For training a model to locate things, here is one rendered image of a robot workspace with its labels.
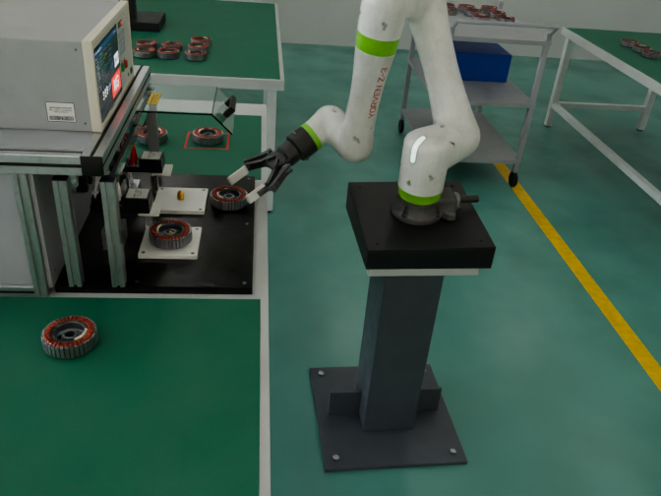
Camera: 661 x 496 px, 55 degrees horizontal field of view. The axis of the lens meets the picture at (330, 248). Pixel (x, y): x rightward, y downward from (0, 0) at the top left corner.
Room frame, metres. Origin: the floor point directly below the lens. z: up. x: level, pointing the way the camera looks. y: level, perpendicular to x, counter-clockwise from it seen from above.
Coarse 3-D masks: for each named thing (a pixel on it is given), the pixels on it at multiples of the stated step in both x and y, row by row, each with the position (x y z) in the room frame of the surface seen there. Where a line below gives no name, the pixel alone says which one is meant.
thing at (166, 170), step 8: (144, 152) 1.71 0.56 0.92; (152, 152) 1.71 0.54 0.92; (160, 152) 1.72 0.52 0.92; (112, 160) 1.68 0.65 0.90; (128, 160) 1.68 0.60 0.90; (144, 160) 1.66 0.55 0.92; (152, 160) 1.66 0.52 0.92; (160, 160) 1.66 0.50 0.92; (128, 168) 1.65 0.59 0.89; (136, 168) 1.65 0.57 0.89; (144, 168) 1.66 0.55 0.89; (152, 168) 1.66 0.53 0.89; (160, 168) 1.66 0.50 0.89; (168, 168) 1.70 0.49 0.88; (128, 176) 1.66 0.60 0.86; (128, 184) 1.66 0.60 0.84
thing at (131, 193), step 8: (128, 192) 1.45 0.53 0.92; (136, 192) 1.46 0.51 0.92; (144, 192) 1.46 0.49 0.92; (128, 200) 1.42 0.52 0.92; (136, 200) 1.42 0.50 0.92; (144, 200) 1.42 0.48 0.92; (152, 200) 1.48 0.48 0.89; (96, 208) 1.40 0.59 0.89; (120, 208) 1.41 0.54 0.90; (128, 208) 1.42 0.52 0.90; (136, 208) 1.42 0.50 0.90; (144, 208) 1.42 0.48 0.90; (152, 208) 1.45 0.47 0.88; (160, 208) 1.47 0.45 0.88; (144, 216) 1.43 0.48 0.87; (152, 216) 1.43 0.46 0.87
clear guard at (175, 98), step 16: (144, 96) 1.77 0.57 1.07; (160, 96) 1.78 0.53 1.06; (176, 96) 1.79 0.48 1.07; (192, 96) 1.81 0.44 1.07; (208, 96) 1.82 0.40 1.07; (224, 96) 1.90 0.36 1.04; (160, 112) 1.66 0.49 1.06; (176, 112) 1.67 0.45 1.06; (192, 112) 1.68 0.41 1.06; (208, 112) 1.69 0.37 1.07; (224, 128) 1.69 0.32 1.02
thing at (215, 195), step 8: (216, 192) 1.72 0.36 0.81; (224, 192) 1.75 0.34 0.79; (232, 192) 1.75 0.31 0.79; (240, 192) 1.74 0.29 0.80; (216, 200) 1.67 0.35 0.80; (224, 200) 1.67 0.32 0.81; (232, 200) 1.68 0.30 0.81; (240, 200) 1.69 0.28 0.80; (216, 208) 1.67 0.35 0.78; (224, 208) 1.67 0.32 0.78; (232, 208) 1.67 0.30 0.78; (240, 208) 1.69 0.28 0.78
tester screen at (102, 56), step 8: (112, 32) 1.58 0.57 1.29; (104, 40) 1.49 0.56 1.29; (112, 40) 1.57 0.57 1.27; (104, 48) 1.48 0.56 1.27; (112, 48) 1.56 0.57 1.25; (96, 56) 1.40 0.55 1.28; (104, 56) 1.47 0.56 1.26; (112, 56) 1.55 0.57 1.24; (96, 64) 1.39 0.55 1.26; (104, 64) 1.46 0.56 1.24; (96, 72) 1.38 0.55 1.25; (104, 72) 1.46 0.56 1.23; (112, 72) 1.53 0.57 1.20; (104, 80) 1.45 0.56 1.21; (104, 88) 1.44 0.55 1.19; (120, 88) 1.60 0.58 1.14; (112, 96) 1.51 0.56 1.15; (104, 112) 1.41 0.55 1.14
